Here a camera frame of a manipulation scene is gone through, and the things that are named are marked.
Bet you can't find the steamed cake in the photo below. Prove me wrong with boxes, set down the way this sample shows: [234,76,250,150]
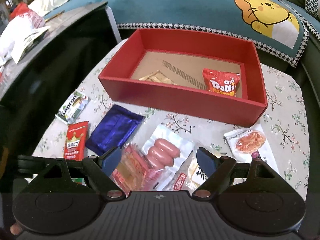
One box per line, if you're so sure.
[185,154,208,193]

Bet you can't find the blue foil snack packet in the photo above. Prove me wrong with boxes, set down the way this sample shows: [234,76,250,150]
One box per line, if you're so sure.
[85,105,144,156]

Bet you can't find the red crown spicy strip packet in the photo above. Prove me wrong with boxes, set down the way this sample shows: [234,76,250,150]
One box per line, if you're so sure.
[63,121,88,161]

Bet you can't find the white noodle snack packet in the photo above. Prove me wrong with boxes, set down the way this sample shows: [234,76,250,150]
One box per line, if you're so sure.
[224,124,279,173]

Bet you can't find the vacuum packed sausages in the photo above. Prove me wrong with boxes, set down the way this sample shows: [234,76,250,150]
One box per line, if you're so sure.
[142,125,194,191]

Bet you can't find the green white Kapron wafer packet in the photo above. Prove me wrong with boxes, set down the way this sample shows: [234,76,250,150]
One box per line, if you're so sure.
[55,89,90,125]

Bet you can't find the red Trolli candy bag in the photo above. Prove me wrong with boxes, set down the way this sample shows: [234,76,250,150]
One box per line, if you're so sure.
[202,68,240,96]

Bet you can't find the gold foil snack packet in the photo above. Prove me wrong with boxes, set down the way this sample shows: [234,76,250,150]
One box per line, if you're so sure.
[139,70,176,85]

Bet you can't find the pink pastry packet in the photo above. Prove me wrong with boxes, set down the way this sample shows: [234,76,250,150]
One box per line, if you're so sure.
[111,144,160,196]

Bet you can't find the dark glass side table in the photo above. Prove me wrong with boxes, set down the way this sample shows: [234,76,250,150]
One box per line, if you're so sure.
[1,2,117,155]

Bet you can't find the floral tablecloth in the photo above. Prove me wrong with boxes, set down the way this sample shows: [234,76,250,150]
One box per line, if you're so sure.
[32,38,308,201]

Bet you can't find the red cardboard box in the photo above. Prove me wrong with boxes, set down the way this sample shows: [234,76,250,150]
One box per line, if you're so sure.
[99,29,268,127]

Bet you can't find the papers and bags on side table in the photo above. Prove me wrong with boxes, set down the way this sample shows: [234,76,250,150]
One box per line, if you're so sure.
[1,3,50,83]

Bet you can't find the teal lion sofa cover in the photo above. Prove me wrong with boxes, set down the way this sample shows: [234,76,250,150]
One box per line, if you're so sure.
[54,0,309,66]

